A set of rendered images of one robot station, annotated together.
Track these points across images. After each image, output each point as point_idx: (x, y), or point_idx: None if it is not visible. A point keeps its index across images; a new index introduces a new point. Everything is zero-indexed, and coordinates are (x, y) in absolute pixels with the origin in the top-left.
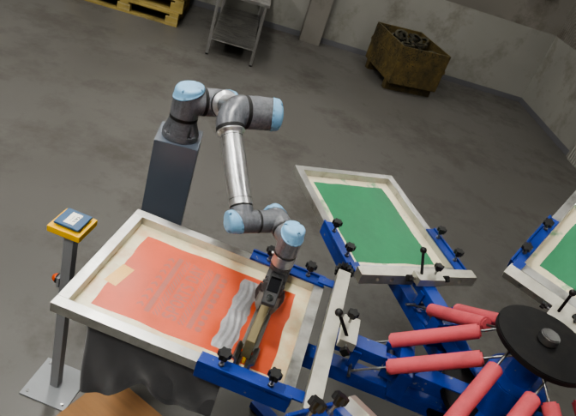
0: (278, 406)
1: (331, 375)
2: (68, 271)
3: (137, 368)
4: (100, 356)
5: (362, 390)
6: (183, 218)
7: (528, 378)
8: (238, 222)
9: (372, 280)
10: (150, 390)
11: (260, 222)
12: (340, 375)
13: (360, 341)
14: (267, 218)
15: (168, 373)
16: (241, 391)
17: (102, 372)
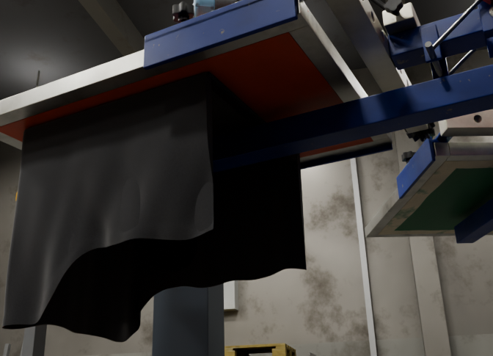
0: (279, 12)
1: (418, 104)
2: None
3: (86, 197)
4: (34, 209)
5: (488, 95)
6: (222, 290)
7: None
8: None
9: (469, 120)
10: (108, 238)
11: None
12: (433, 92)
13: None
14: None
15: (129, 168)
16: (216, 34)
17: (37, 252)
